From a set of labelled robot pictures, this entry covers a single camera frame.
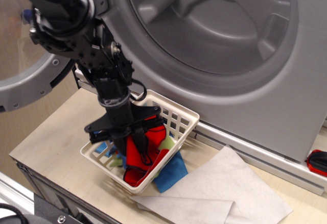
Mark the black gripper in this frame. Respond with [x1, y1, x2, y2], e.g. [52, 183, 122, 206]
[84, 101, 164, 158]

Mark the red cloth with dark trim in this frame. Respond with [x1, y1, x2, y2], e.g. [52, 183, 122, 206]
[123, 123, 169, 187]

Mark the light green cloth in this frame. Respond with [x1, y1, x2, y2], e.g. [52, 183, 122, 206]
[106, 136, 175, 186]

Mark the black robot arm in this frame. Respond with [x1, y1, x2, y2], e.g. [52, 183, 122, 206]
[30, 0, 163, 160]

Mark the white plastic laundry basket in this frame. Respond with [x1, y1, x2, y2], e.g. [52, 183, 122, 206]
[81, 90, 199, 194]

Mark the blue cloth under basket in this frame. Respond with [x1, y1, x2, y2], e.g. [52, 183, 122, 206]
[93, 135, 188, 193]

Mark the grey felt cloth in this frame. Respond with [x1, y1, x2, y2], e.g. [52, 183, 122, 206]
[132, 146, 293, 223]

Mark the grey round washer door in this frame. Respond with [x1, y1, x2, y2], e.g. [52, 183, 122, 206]
[1, 0, 75, 113]

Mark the blue and white spray bottle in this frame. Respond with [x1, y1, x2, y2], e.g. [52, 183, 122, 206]
[20, 9, 33, 25]

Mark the red and black tool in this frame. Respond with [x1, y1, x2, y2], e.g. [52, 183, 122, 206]
[306, 150, 326, 177]

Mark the aluminium table frame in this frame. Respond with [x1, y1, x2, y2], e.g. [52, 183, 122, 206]
[1, 163, 119, 223]

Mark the black metal bracket with bolt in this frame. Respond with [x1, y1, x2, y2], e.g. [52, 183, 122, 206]
[34, 194, 92, 224]

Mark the black cable bottom left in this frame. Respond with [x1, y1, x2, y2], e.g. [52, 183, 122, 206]
[0, 203, 28, 224]

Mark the aluminium profile rail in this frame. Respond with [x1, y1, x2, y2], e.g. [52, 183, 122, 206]
[75, 65, 327, 196]

